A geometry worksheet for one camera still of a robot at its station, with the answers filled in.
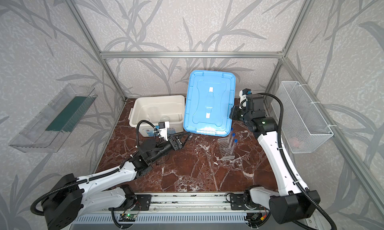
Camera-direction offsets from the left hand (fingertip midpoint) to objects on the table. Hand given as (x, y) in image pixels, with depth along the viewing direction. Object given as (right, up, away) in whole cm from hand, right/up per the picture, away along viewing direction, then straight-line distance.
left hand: (189, 130), depth 71 cm
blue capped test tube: (+21, 0, +1) cm, 21 cm away
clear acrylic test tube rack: (+21, -15, +20) cm, 33 cm away
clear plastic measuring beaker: (-29, +8, +34) cm, 45 cm away
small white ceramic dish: (-21, +4, +35) cm, 40 cm away
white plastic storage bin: (-14, +13, +32) cm, 37 cm away
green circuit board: (-30, -42, 0) cm, 51 cm away
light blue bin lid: (+10, +17, +5) cm, 21 cm away
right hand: (+22, +13, +4) cm, 26 cm away
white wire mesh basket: (+48, +3, -10) cm, 49 cm away
